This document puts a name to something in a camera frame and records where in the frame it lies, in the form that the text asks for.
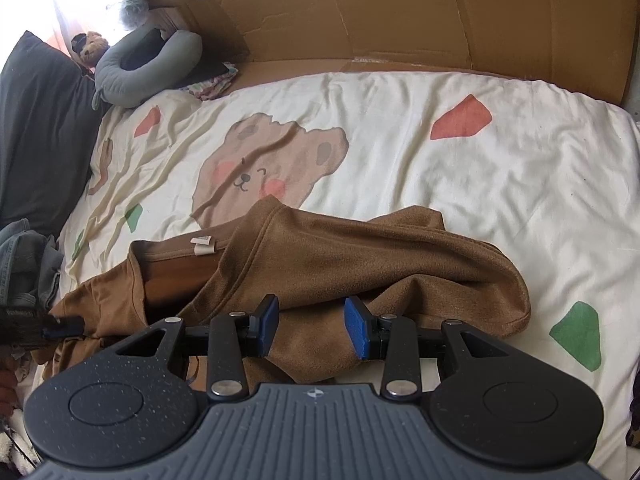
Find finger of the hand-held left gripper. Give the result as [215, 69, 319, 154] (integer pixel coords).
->
[42, 316, 86, 341]

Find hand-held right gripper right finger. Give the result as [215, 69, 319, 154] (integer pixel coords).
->
[344, 296, 511, 402]

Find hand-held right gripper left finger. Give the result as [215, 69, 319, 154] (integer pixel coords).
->
[116, 294, 280, 402]

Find brown shirt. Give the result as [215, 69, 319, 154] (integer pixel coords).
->
[32, 195, 532, 386]

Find person's left hand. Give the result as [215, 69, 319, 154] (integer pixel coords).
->
[0, 367, 22, 413]

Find grey denim garment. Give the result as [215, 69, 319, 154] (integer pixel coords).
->
[0, 219, 65, 311]

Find white fuzzy cloth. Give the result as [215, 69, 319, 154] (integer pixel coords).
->
[0, 410, 43, 476]

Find bear printed bed sheet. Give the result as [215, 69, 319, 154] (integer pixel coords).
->
[60, 71, 640, 466]

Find dark grey pillow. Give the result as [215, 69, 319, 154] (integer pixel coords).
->
[0, 31, 108, 236]

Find colourful patterned cloth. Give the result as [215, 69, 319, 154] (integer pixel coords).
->
[179, 62, 238, 101]

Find grey U-shaped pillow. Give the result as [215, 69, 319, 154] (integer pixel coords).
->
[94, 25, 203, 108]

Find brown teddy bear toy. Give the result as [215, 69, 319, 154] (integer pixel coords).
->
[71, 31, 111, 67]

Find pink curtain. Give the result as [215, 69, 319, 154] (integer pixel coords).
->
[47, 0, 126, 61]

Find large brown cardboard sheet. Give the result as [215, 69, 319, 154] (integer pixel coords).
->
[185, 0, 640, 106]

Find grey fluffy toy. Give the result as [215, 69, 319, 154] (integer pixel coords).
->
[117, 0, 151, 28]

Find small cardboard box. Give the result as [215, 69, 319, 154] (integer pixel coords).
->
[145, 0, 211, 28]

